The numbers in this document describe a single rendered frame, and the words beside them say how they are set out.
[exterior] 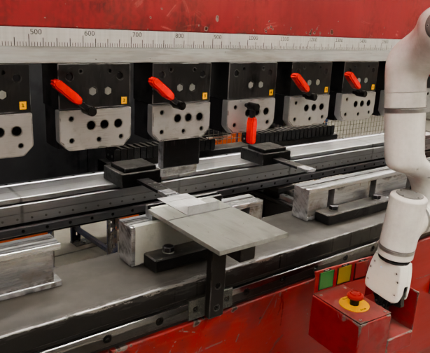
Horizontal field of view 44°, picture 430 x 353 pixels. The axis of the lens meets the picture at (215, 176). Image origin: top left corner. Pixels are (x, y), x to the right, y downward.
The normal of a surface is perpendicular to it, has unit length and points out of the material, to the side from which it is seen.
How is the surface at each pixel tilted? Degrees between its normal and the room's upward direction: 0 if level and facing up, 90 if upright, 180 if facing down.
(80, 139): 90
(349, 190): 90
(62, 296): 0
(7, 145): 90
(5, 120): 90
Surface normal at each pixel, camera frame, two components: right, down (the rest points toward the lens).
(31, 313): 0.05, -0.96
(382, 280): -0.84, 0.11
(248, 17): 0.60, 0.26
